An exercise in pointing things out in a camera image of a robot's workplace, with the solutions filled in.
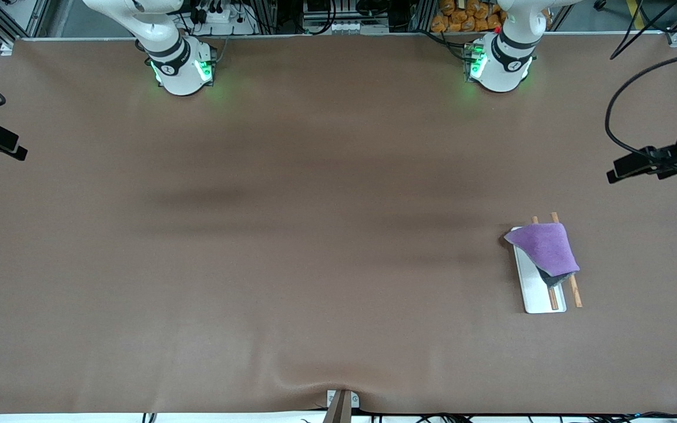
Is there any purple and grey towel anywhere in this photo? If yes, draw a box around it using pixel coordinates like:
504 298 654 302
504 222 581 288

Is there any white rack with wooden rods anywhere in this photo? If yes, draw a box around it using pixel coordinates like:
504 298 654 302
511 211 583 314

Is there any brown table mat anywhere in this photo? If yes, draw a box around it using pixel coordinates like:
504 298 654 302
0 33 677 415

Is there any orange snack packets pile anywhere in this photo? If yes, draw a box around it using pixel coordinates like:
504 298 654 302
431 0 507 33

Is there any white power strip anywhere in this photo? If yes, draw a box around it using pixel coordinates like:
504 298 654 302
306 19 390 35
192 0 240 25

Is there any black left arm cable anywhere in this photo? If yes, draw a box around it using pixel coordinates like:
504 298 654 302
610 0 677 61

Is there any white metal bracket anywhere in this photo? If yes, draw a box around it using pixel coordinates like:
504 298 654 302
327 390 360 409

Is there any brown camera post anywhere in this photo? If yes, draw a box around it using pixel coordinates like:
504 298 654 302
322 390 354 423

